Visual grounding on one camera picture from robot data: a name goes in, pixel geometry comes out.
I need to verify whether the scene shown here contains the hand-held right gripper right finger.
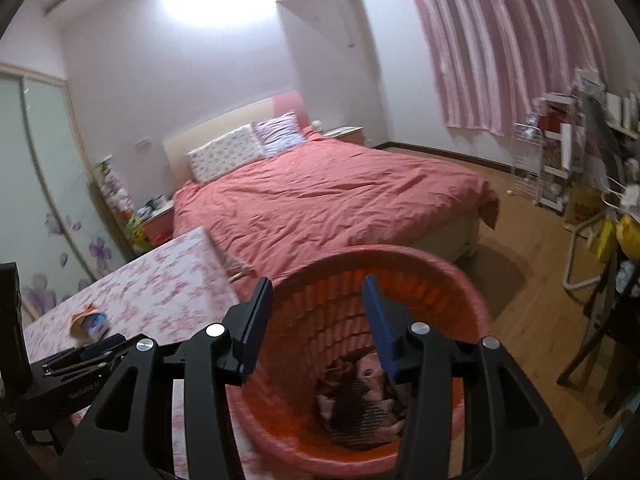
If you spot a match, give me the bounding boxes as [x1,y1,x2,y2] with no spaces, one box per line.
[361,275,583,480]

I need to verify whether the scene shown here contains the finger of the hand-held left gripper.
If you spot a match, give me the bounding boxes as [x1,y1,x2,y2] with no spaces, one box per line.
[75,333,129,362]
[42,352,117,377]

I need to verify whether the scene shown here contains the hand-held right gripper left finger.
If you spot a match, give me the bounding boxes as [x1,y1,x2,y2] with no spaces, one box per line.
[60,276,275,480]

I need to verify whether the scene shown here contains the red plastic basket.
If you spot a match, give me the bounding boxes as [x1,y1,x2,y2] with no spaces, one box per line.
[225,245,493,480]

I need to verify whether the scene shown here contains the clothes inside basket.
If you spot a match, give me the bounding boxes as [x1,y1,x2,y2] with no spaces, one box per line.
[315,350,408,445]

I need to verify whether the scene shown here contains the floral tablecloth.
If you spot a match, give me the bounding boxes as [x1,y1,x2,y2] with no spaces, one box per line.
[22,226,261,480]

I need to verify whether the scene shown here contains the pink and white nightstand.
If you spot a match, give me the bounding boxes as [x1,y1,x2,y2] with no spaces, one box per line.
[322,126,366,147]
[137,200,176,248]

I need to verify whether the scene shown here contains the pink bed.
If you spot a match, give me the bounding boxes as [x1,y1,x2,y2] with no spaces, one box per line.
[171,132,501,301]

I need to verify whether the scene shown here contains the plush toy tower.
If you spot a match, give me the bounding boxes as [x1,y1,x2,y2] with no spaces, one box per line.
[92,157,151,253]

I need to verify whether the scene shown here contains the flower print wardrobe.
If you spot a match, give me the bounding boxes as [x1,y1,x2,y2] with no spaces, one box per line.
[0,62,133,321]

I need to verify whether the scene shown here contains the floral pillow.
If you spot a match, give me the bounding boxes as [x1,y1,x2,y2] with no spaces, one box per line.
[187,124,266,183]

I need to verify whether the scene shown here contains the pink striped pillow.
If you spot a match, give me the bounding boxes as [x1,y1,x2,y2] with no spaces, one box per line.
[252,111,307,157]

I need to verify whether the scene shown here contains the cream and pink headboard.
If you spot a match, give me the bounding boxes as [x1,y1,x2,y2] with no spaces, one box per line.
[162,90,306,183]

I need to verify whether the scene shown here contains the dark wooden chair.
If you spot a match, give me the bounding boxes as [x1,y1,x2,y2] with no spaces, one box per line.
[557,245,640,416]

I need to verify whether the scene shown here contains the cardboard box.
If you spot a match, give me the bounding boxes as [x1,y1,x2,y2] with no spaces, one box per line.
[565,182,606,231]

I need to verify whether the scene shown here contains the white shelf rack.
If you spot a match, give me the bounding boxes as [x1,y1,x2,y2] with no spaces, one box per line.
[540,92,591,211]

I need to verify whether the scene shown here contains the yellow bag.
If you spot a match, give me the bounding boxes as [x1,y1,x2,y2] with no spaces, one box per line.
[615,212,640,261]

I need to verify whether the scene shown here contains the pink curtain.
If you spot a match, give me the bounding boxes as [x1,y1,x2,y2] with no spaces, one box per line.
[397,0,613,136]

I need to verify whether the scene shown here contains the white bed frame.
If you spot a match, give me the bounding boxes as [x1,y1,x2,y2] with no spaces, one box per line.
[440,205,481,263]

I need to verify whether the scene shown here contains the white tube frame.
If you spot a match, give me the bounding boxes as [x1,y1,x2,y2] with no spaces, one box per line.
[562,210,616,291]

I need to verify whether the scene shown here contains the white wire rack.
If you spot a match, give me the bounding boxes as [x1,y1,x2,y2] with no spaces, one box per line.
[512,122,546,203]

